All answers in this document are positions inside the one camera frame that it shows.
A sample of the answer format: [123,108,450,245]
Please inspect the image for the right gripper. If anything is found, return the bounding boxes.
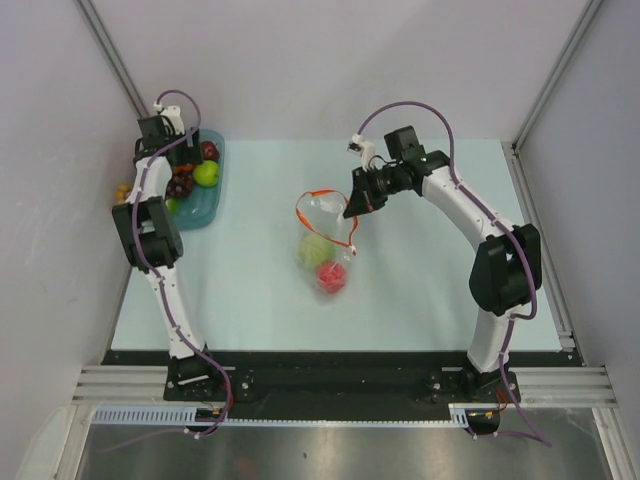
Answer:
[344,164,405,219]

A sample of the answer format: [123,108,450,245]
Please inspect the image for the green apple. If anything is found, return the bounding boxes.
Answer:
[193,160,220,188]

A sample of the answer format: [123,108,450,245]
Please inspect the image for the purple grape bunch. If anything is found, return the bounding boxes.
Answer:
[166,170,194,199]

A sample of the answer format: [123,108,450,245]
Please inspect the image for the clear zip top bag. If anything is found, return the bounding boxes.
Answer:
[294,189,359,300]

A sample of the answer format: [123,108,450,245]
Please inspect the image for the green cabbage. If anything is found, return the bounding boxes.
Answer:
[297,234,335,270]

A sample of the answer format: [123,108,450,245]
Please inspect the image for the red apple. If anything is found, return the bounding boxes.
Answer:
[315,261,348,295]

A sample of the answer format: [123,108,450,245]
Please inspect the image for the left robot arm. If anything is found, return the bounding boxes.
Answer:
[112,106,224,402]

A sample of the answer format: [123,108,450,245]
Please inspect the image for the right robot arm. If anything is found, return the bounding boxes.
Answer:
[343,126,542,401]

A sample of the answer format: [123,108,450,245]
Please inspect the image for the dark red plum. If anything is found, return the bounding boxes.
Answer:
[200,141,220,162]

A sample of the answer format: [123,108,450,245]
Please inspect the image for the green pear slice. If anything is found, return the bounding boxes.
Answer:
[165,198,180,215]

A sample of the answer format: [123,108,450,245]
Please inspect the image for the teal plastic basket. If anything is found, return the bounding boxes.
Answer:
[173,129,226,231]

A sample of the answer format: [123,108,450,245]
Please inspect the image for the yellow grape bunch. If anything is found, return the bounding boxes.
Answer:
[115,184,132,204]

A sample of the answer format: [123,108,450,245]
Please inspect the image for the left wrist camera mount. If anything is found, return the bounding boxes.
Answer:
[153,101,186,136]

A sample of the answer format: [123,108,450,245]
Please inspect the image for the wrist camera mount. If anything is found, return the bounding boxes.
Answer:
[153,101,186,136]
[347,133,376,171]

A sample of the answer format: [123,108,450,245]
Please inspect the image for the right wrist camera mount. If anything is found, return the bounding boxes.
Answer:
[347,133,376,171]

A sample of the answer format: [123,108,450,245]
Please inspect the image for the left corner aluminium post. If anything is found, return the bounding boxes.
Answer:
[72,0,151,118]

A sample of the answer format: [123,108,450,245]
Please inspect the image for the corner aluminium post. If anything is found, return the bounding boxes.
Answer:
[72,0,151,118]
[512,0,606,151]

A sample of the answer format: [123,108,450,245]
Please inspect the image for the right corner aluminium post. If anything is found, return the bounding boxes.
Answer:
[512,0,606,151]

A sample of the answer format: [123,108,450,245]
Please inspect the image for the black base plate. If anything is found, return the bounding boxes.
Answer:
[103,350,583,422]

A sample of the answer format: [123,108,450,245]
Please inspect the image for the aluminium rail frame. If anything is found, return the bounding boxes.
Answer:
[72,366,618,408]

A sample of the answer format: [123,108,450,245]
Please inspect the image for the white cable duct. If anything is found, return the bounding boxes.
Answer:
[92,405,469,428]

